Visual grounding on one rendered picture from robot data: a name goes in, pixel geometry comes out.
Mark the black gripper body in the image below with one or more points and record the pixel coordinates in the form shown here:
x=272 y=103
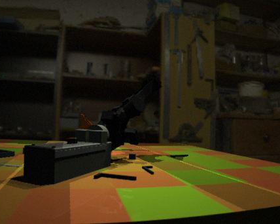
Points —
x=130 y=133

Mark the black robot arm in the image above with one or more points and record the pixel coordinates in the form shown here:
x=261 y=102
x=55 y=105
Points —
x=132 y=106

